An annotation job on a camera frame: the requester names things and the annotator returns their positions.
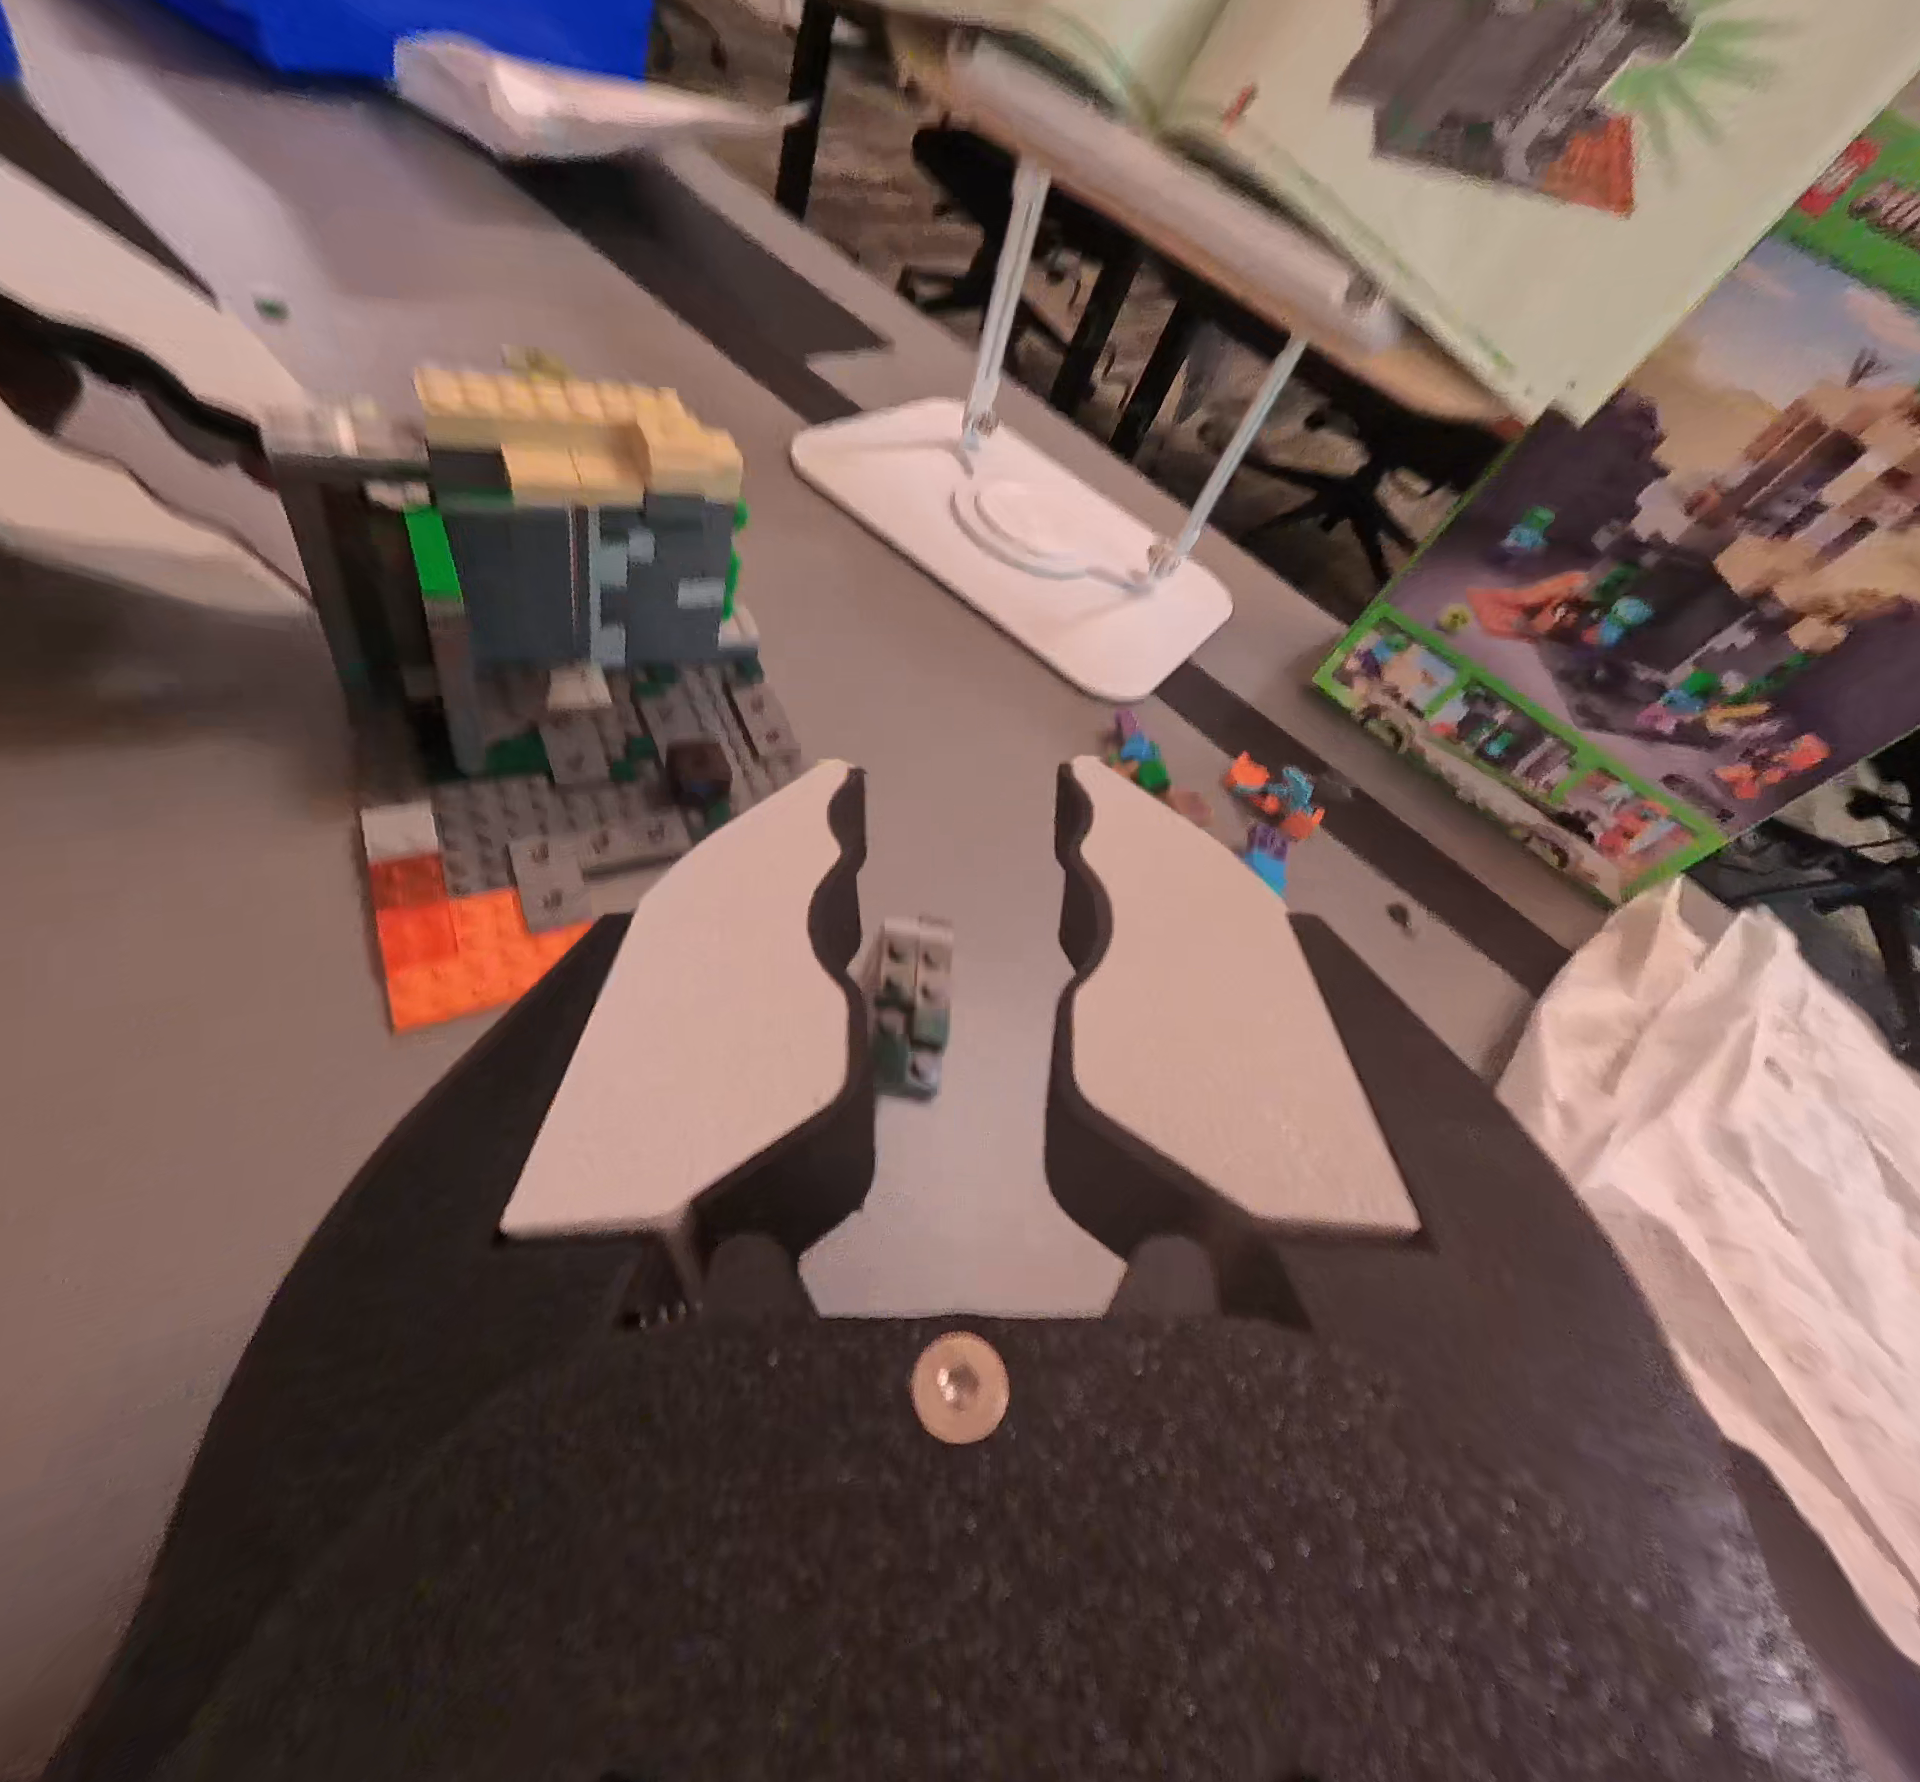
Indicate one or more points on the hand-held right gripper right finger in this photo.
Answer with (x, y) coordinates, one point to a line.
(1230, 1032)

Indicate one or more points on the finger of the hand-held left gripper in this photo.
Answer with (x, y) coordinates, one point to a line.
(120, 281)
(120, 535)

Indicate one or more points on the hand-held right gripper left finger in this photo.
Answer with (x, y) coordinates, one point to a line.
(690, 1032)

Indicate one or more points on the grey green brick sub-assembly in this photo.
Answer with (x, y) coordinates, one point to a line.
(913, 1001)

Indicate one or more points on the brick building model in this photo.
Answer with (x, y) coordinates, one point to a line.
(599, 581)

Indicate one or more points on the pile of small brick figures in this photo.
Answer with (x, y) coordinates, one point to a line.
(1275, 807)

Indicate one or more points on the crumpled white paper bag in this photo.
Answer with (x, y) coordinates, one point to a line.
(1726, 1137)
(555, 103)

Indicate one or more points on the white book stand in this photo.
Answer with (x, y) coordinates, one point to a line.
(1049, 581)

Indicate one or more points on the black office chair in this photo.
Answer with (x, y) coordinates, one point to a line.
(960, 207)
(1334, 491)

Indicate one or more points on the toy brick set box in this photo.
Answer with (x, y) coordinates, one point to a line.
(1650, 581)

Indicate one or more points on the open instruction booklet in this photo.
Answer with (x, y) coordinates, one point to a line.
(1350, 86)

